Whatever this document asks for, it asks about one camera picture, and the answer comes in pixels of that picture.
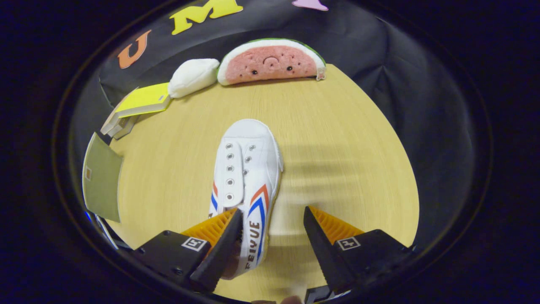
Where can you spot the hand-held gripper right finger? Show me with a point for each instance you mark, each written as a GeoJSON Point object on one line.
{"type": "Point", "coordinates": [322, 253]}

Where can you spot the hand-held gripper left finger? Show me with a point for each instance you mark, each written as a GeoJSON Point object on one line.
{"type": "Point", "coordinates": [223, 253]}

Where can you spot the white shoe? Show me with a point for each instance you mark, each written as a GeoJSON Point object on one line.
{"type": "Point", "coordinates": [253, 143]}

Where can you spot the beige fabric storage box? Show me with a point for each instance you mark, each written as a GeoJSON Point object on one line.
{"type": "Point", "coordinates": [103, 181]}

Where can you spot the yellow book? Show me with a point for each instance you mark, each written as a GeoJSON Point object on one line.
{"type": "Point", "coordinates": [143, 99]}

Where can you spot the white plush toy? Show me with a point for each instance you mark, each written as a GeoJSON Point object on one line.
{"type": "Point", "coordinates": [192, 76]}

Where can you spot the watermelon plush toy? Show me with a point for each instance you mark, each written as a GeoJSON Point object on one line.
{"type": "Point", "coordinates": [270, 63]}

